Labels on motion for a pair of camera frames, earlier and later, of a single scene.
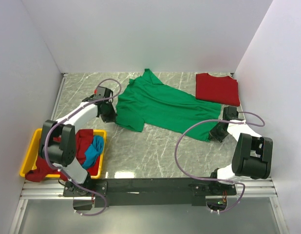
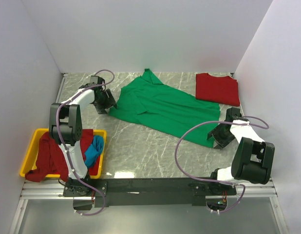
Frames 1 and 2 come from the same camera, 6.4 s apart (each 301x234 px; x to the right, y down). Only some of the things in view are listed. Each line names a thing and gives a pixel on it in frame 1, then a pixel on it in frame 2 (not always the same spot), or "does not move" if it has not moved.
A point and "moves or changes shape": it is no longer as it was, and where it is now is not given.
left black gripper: [111, 118] → [109, 97]
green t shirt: [144, 99] moves or changes shape
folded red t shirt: [221, 89] does not move
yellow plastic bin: [33, 153] does not move
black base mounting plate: [152, 192] does not move
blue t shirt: [92, 153] does not move
